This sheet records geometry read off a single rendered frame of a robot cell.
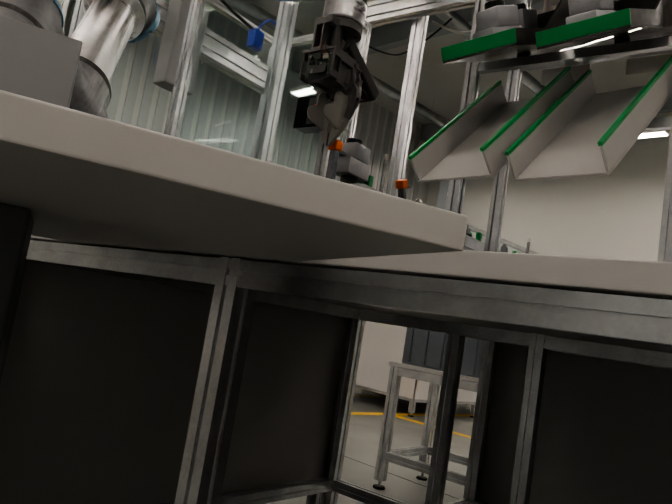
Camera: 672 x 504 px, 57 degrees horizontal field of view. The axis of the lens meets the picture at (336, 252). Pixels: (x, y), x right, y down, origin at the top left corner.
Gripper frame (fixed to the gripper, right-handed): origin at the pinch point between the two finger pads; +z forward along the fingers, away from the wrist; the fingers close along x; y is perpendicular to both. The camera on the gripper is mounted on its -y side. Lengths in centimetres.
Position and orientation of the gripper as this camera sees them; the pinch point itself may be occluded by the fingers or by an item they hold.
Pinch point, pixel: (331, 140)
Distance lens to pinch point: 109.9
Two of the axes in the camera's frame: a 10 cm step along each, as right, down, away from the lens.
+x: 7.9, 0.6, -6.1
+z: -1.6, 9.8, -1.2
